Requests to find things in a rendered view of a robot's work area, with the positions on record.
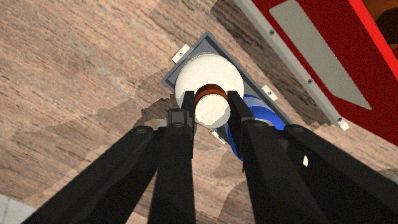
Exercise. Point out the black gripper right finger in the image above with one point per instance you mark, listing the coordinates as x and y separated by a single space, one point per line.
344 188

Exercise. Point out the grey tray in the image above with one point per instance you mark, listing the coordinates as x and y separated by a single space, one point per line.
208 43

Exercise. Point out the brown bottle with green cap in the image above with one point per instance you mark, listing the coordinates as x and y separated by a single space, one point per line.
385 15

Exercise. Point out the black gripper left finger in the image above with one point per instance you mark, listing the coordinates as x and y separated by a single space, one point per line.
108 190

